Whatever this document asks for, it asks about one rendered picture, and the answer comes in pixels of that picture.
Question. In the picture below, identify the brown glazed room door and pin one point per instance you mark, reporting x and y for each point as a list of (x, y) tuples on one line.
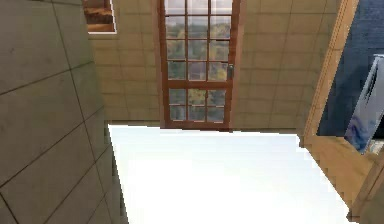
[(198, 85)]

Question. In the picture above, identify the pale blue grey fridge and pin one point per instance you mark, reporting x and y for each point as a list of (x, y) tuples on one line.
[(366, 110)]

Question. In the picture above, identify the white framed wall picture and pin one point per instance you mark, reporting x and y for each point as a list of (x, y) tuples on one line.
[(99, 16)]

